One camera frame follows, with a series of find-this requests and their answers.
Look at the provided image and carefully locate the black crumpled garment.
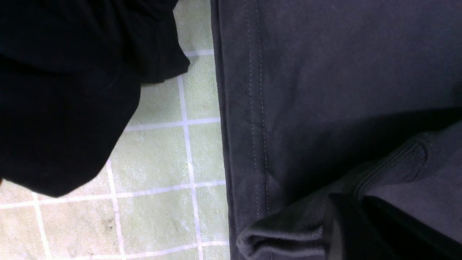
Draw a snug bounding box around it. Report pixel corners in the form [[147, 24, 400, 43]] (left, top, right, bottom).
[[0, 0, 190, 197]]

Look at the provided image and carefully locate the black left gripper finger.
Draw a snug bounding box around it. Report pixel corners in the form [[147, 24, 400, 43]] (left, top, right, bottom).
[[322, 194, 462, 260]]

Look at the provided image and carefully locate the dark gray long-sleeve shirt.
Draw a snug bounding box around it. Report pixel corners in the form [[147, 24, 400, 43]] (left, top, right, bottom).
[[211, 0, 461, 260]]

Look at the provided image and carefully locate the light green checkered tablecloth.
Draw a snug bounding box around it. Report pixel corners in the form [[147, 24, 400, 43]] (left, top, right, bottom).
[[1, 0, 230, 260]]

